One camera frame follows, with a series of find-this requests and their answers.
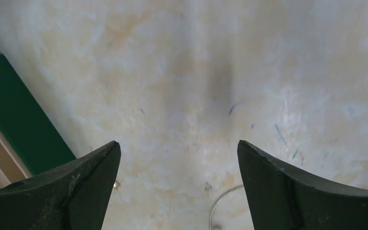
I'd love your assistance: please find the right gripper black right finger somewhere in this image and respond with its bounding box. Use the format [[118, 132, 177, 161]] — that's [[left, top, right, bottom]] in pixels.
[[237, 140, 368, 230]]

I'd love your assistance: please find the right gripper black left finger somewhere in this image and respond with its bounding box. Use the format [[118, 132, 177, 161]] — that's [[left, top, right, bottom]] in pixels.
[[0, 141, 121, 230]]

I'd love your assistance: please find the green jewelry box with lid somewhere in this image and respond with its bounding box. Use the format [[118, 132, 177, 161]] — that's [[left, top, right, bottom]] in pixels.
[[0, 54, 75, 188]]

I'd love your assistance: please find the gold stud earring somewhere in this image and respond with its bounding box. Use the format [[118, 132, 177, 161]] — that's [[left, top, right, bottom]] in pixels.
[[113, 180, 121, 192]]

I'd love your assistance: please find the silver bangle bracelet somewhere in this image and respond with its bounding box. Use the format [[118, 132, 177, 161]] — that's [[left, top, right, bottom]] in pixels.
[[208, 185, 245, 230]]

